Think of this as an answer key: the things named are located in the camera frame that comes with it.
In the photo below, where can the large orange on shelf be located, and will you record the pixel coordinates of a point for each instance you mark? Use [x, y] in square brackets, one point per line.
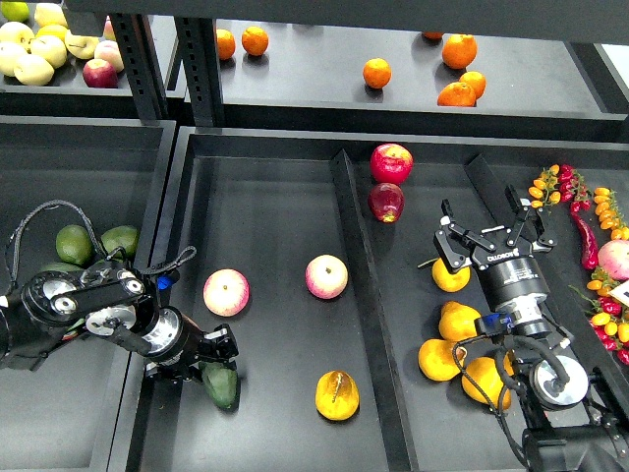
[459, 51]

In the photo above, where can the orange cherry tomato vine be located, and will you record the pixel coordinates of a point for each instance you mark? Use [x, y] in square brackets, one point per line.
[609, 213]

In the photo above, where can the dark green avocado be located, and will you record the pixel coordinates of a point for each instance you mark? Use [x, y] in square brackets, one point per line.
[220, 383]
[61, 267]

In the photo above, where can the green avocado top left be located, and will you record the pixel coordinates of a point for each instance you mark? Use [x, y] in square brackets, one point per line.
[73, 245]

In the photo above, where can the pale yellow apple front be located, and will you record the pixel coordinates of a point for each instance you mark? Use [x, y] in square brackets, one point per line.
[33, 70]

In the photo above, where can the yellow pear bottom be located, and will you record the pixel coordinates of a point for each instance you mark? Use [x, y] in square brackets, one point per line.
[484, 373]

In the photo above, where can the green avocado top right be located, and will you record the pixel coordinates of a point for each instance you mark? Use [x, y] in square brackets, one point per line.
[125, 237]

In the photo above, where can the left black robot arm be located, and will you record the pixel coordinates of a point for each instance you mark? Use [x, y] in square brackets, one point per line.
[110, 300]

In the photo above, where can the red apple on shelf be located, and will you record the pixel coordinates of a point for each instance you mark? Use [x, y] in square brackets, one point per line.
[100, 74]

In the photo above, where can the orange on shelf front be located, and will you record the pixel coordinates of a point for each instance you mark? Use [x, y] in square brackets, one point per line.
[457, 94]

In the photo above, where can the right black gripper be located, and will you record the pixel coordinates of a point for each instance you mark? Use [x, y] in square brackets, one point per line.
[504, 260]

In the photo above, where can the yellow pear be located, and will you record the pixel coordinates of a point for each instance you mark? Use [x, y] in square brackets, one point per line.
[484, 373]
[440, 359]
[457, 321]
[443, 279]
[337, 397]

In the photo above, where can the bright red apple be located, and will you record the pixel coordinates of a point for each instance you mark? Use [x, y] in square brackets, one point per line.
[391, 163]

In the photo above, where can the orange on shelf right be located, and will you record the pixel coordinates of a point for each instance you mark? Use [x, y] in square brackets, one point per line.
[476, 80]

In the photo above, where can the pink apple at right edge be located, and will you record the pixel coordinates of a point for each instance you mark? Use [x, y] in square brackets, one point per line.
[613, 259]

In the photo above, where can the orange on shelf left edge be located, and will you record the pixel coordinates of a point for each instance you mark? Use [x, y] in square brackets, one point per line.
[225, 44]

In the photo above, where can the orange on shelf centre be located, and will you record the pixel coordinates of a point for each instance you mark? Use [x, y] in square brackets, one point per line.
[377, 73]

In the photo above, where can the yellow pear top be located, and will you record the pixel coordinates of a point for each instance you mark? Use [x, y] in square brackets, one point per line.
[443, 279]

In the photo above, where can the black tray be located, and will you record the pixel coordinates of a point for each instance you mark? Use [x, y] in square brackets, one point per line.
[267, 203]
[77, 411]

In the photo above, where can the red chili pepper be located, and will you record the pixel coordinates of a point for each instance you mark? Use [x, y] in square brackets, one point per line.
[589, 244]

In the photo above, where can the pink apple left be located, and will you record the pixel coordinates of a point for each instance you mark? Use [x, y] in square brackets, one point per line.
[226, 292]

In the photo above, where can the black left tray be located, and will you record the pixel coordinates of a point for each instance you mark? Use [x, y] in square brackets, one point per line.
[77, 411]

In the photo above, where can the black middle tray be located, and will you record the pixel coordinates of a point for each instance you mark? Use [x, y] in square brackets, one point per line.
[267, 203]

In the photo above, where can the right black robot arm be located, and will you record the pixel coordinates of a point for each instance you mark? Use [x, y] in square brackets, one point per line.
[566, 428]

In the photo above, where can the black shelf post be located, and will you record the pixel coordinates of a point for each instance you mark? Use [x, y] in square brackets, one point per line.
[198, 46]

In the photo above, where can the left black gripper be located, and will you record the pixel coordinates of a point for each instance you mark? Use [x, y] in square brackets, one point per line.
[177, 344]

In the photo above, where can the dark red apple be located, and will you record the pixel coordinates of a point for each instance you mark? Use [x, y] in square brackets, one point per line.
[386, 202]

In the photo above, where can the cherry tomato vine left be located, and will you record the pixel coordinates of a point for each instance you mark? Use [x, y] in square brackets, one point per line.
[544, 190]

